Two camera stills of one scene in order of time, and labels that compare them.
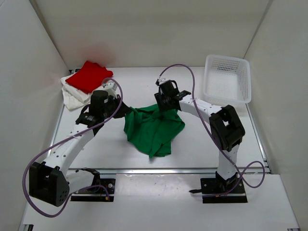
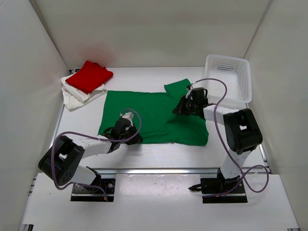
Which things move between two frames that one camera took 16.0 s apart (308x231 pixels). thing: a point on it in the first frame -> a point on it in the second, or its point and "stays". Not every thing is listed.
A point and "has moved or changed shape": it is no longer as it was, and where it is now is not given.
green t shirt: x=151 y=130 has moved or changed shape
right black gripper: x=160 y=96 -> x=181 y=109
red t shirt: x=89 y=77 stays
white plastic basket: x=226 y=80 stays
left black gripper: x=123 y=109 -> x=137 y=138
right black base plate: x=213 y=190 stays
